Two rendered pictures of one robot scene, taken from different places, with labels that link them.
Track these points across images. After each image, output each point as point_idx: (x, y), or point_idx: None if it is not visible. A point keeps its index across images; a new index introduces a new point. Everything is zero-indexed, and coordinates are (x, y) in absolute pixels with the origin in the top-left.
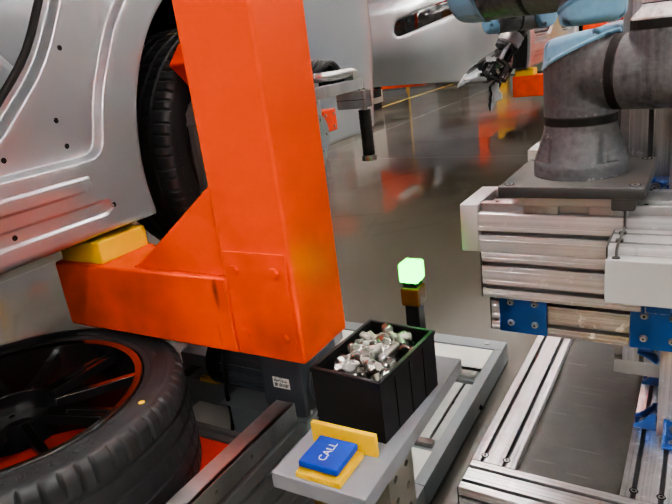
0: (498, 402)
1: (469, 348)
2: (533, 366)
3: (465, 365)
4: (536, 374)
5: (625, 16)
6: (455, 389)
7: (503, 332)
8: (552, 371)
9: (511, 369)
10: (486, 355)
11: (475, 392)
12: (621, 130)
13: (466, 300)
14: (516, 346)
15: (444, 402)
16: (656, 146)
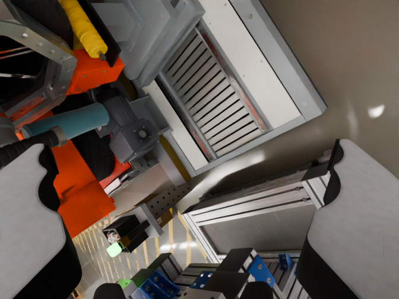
0: (279, 140)
1: (287, 98)
2: (247, 203)
3: (266, 117)
4: (243, 207)
5: None
6: (249, 129)
7: (385, 50)
8: (252, 213)
9: (321, 116)
10: (290, 117)
11: (250, 147)
12: None
13: None
14: (364, 88)
15: (236, 134)
16: None
